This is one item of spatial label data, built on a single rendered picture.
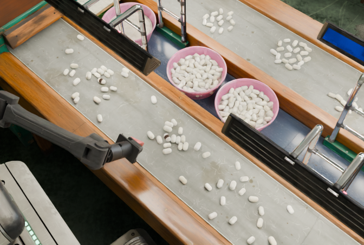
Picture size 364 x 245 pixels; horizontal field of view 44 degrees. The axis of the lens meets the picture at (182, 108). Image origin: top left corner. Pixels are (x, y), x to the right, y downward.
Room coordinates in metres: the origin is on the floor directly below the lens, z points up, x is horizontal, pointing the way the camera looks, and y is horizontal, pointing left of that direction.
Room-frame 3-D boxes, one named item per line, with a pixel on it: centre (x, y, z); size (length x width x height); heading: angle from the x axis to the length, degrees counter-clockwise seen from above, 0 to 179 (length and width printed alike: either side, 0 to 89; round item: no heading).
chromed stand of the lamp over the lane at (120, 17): (1.32, 0.26, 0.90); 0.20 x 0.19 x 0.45; 45
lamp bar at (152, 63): (1.27, 0.32, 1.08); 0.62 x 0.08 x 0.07; 45
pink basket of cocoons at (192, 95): (1.28, -0.07, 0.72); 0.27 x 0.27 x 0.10
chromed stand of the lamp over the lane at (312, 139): (0.64, -0.43, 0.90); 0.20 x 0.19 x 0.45; 45
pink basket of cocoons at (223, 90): (1.08, -0.27, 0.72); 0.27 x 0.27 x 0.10
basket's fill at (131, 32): (1.59, 0.24, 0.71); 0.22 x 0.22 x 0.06
